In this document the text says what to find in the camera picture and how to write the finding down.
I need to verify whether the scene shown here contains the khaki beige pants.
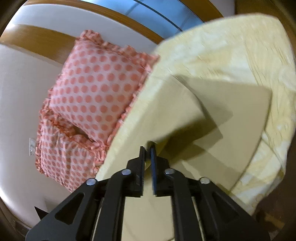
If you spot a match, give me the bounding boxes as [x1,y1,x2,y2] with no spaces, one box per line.
[96,74,273,241]

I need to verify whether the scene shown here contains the polka dot pillow rear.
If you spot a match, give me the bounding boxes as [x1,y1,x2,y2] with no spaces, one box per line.
[35,109,108,192]

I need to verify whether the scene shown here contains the polka dot pillow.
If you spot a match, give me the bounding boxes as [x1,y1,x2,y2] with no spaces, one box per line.
[35,109,108,192]
[49,30,159,145]

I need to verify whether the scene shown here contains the yellow patterned bedsheet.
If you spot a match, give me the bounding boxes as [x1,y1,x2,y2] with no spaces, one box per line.
[96,14,295,214]

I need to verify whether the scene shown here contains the polka dot pillow front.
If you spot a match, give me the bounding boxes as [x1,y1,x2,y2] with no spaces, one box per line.
[49,30,159,145]

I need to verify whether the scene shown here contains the blue glass window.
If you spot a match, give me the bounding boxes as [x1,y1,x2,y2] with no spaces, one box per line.
[89,1,204,38]

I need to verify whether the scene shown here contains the white wall switch plate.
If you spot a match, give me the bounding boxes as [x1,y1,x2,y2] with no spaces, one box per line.
[29,138,36,156]

